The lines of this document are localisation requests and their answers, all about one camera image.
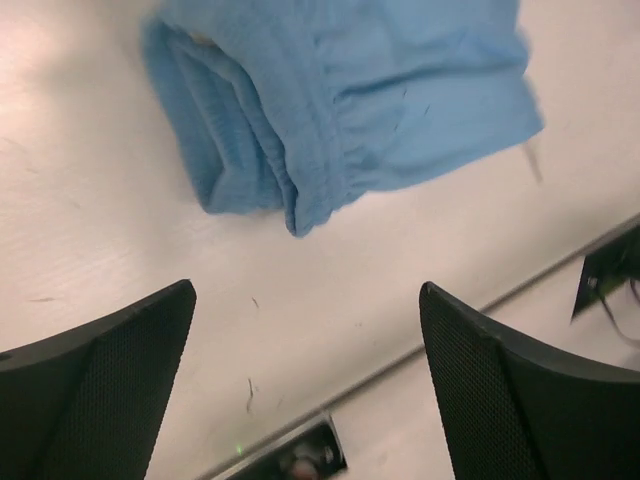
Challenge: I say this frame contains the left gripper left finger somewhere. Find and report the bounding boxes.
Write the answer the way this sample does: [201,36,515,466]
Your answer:
[1,279,196,480]

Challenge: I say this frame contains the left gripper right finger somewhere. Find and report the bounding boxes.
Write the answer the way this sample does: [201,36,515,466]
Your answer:
[419,282,639,479]

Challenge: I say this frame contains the light blue shorts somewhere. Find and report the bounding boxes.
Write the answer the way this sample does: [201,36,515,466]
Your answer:
[141,0,543,237]

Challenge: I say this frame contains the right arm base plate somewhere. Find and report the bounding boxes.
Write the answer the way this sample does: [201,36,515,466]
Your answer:
[571,225,639,349]

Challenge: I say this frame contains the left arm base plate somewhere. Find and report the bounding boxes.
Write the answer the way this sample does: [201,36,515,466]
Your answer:
[201,411,348,480]

